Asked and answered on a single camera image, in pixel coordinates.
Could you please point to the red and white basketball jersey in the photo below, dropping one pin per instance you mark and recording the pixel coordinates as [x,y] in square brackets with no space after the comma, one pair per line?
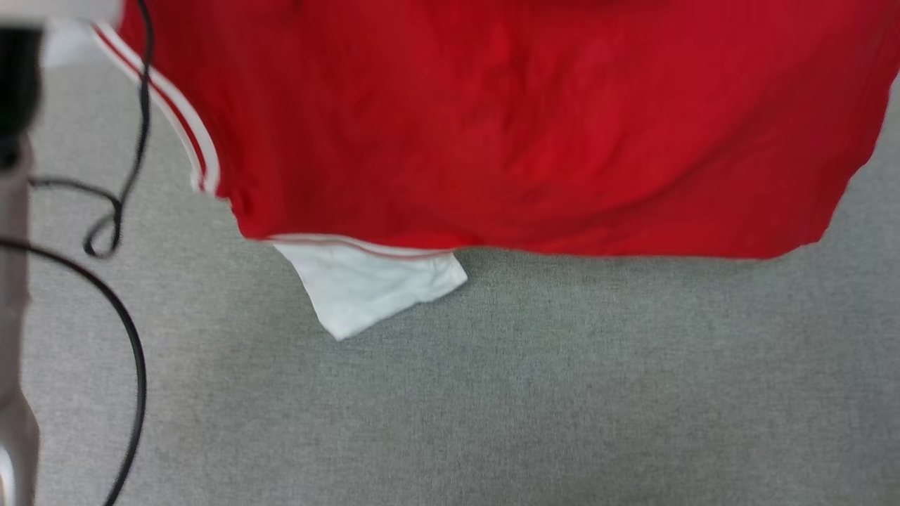
[506,126]

